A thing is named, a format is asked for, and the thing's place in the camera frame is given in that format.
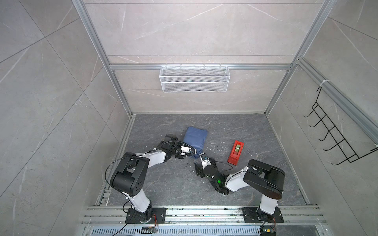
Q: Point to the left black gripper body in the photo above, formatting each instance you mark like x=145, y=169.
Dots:
x=177, y=152

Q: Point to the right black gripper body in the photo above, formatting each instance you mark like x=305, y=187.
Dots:
x=204, y=171

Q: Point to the red tape dispenser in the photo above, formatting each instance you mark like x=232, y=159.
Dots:
x=235, y=153

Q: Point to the light blue wrapping paper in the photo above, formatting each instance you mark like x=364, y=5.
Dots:
x=196, y=138

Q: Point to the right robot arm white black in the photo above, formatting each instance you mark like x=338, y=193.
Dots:
x=265, y=178

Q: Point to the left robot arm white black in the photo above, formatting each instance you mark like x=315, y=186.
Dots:
x=130, y=174

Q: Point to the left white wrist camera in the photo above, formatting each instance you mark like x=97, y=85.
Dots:
x=187, y=151

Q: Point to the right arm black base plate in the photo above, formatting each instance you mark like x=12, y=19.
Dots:
x=256, y=215

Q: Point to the white wire mesh basket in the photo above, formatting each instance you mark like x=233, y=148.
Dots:
x=203, y=78

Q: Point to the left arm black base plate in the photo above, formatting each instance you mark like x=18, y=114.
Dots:
x=152, y=215

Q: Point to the aluminium mounting rail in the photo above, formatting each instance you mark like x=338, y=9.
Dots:
x=204, y=221

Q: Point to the black wire hook rack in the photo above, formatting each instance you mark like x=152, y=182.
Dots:
x=334, y=134

